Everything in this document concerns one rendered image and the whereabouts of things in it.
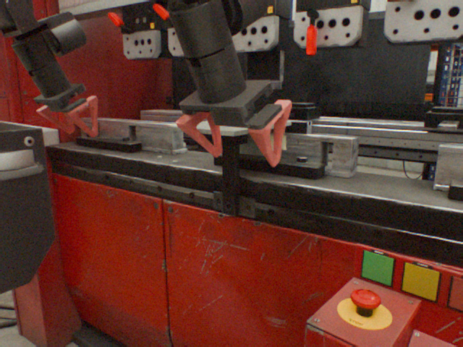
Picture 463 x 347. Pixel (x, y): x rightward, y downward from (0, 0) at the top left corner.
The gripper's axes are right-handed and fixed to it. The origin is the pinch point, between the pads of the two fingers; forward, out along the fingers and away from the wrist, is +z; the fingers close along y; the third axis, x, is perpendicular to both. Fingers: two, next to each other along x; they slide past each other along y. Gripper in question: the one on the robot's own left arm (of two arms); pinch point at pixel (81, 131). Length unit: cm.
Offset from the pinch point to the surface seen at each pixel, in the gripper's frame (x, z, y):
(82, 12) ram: -45, -16, 54
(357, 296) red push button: 3, 20, -58
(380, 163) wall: -371, 291, 79
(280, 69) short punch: -44.7, 7.7, -20.9
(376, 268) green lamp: -6, 24, -57
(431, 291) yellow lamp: -5, 25, -65
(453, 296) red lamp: -5, 24, -68
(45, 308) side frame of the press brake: 25, 74, 66
